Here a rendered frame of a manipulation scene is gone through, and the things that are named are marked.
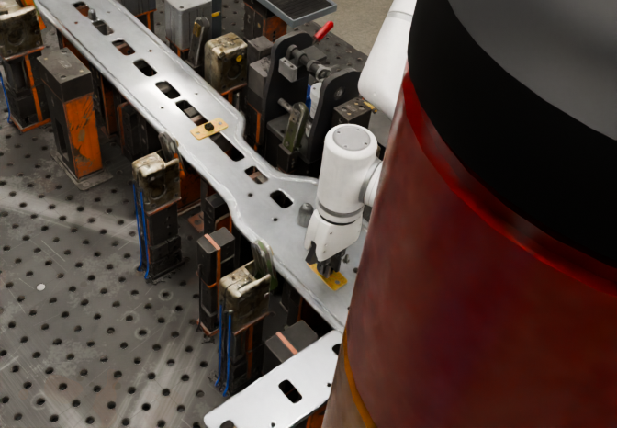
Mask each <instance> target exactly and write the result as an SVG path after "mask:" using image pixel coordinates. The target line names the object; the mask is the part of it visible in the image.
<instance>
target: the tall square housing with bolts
mask: <svg viewBox="0 0 617 428"><path fill-rule="evenodd" d="M164 9H165V27H166V36H165V37H166V38H167V39H168V40H169V41H170V49H171V50H172V51H173V52H175V53H176V54H177V55H178V56H179V57H180V58H181V59H182V60H183V61H185V60H187V59H188V54H189V49H190V44H191V39H192V33H193V27H194V23H195V19H196V18H197V17H205V18H206V19H207V20H208V21H209V24H210V28H209V33H208V41H209V40H212V0H164ZM208 41H207V42H208ZM203 79H205V54H204V61H203Z"/></svg>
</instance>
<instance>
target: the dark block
mask: <svg viewBox="0 0 617 428"><path fill-rule="evenodd" d="M371 112H372V108H371V107H369V106H368V105H367V104H365V103H364V102H363V101H361V100H360V99H359V98H358V97H356V98H354V99H352V100H350V101H348V102H346V103H343V104H341V105H339V106H337V107H335V108H334V109H333V112H332V119H331V129H332V128H333V127H335V126H338V125H342V124H354V125H358V126H361V127H364V128H366V129H367V130H368V126H369V121H370V117H371Z"/></svg>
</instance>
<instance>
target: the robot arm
mask: <svg viewBox="0 0 617 428"><path fill-rule="evenodd" d="M415 4H416V0H394V1H393V3H392V6H391V7H390V9H389V11H388V13H387V17H386V19H385V21H384V24H383V26H382V28H381V29H380V32H379V34H378V36H377V38H376V42H375V44H374V47H373V49H372V50H371V52H370V55H369V57H368V59H367V61H366V64H365V67H364V69H363V71H362V73H361V76H360V79H359V82H358V90H359V93H360V95H361V96H362V97H363V98H364V99H365V100H366V101H368V102H369V103H370V104H372V105H373V106H374V107H376V108H377V109H379V110H380V111H381V112H383V113H384V114H385V115H386V116H387V117H388V118H390V120H391V121H392V119H393V115H394V111H395V107H396V103H397V99H398V91H399V88H400V84H401V79H402V75H403V72H404V67H405V63H406V60H407V57H408V56H407V48H408V41H409V29H410V24H411V20H412V17H413V12H414V8H415ZM376 149H377V141H376V137H375V136H374V134H373V133H372V132H371V131H369V130H367V129H366V128H364V127H361V126H358V125H354V124H342V125H338V126H335V127H333V128H332V129H330V130H329V131H328V133H327V135H326V137H325V142H324V149H323V155H322V161H321V168H320V179H319V185H318V192H317V197H316V208H317V209H315V210H314V212H313V214H312V216H311V219H310V221H309V224H308V229H307V233H306V238H305V243H304V247H305V248H306V249H309V248H310V250H309V252H308V255H307V257H306V259H305V261H306V262H307V263H308V264H309V265H313V264H316V263H317V270H318V272H319V273H320V274H321V275H323V276H325V277H326V278H329V277H330V273H331V268H333V270H334V271H335V272H336V273H337V272H339V271H340V266H341V261H342V258H341V257H343V256H344V255H345V252H346V248H347V247H348V246H350V245H351V244H353V243H354V242H355V241H356V240H357V239H358V237H359V234H360V230H361V225H362V216H363V211H364V207H365V204H366V205H367V206H370V207H373V203H374V199H375V194H376V188H377V183H378V179H379V176H380V171H381V167H382V162H383V161H381V160H379V159H378V158H377V157H376Z"/></svg>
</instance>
